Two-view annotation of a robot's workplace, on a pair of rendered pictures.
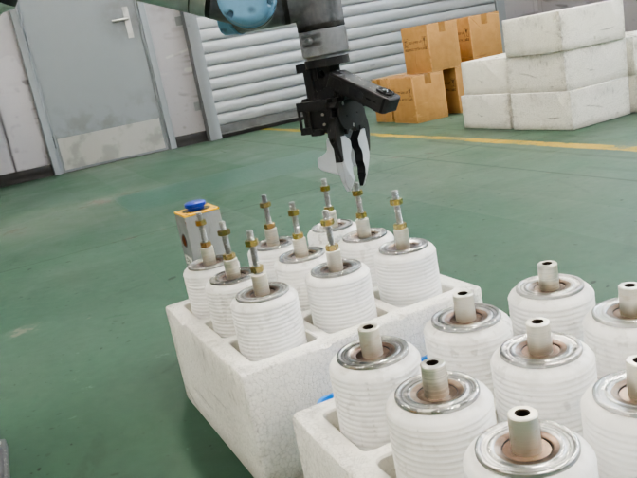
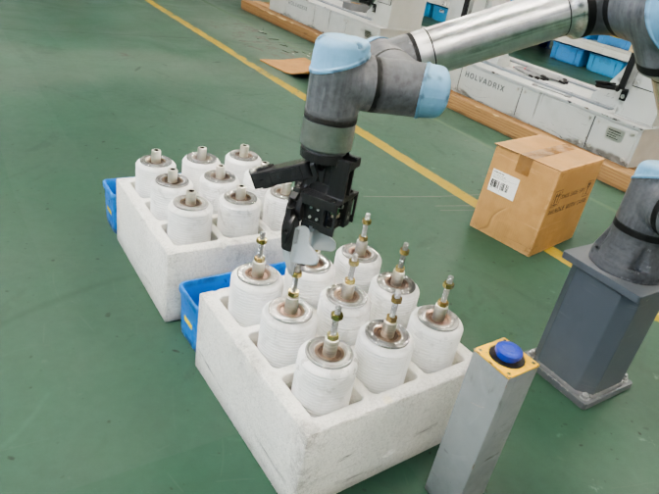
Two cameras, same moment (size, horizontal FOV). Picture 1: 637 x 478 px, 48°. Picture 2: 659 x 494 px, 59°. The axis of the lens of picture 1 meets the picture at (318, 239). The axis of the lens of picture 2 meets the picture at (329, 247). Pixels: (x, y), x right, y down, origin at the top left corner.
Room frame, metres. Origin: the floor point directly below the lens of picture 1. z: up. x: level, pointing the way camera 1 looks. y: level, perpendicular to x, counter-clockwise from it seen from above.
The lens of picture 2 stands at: (1.95, -0.24, 0.83)
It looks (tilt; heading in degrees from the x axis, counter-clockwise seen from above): 29 degrees down; 165
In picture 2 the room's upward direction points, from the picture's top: 11 degrees clockwise
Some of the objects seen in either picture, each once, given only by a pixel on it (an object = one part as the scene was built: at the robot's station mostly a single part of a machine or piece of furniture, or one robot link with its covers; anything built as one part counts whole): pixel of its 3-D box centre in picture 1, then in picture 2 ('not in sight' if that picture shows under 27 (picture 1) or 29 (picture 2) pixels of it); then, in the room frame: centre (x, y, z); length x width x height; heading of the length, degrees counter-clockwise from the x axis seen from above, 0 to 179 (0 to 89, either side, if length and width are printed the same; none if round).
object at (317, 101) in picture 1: (329, 96); (323, 187); (1.18, -0.06, 0.49); 0.09 x 0.08 x 0.12; 52
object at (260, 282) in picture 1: (260, 284); (361, 247); (0.96, 0.09, 0.26); 0.02 x 0.02 x 0.03
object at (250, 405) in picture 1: (319, 347); (331, 365); (1.11, 0.03, 0.09); 0.39 x 0.39 x 0.18; 24
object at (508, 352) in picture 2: (195, 206); (508, 353); (1.35, 0.22, 0.32); 0.04 x 0.04 x 0.02
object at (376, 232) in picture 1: (364, 235); (290, 310); (1.16, -0.08, 0.25); 0.08 x 0.08 x 0.01
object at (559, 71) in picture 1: (566, 66); not in sight; (3.56, -1.34, 0.27); 0.39 x 0.39 x 0.18; 23
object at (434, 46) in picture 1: (430, 46); not in sight; (4.88, -0.96, 0.45); 0.30 x 0.24 x 0.30; 24
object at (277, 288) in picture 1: (262, 293); (359, 253); (0.96, 0.09, 0.25); 0.08 x 0.08 x 0.01
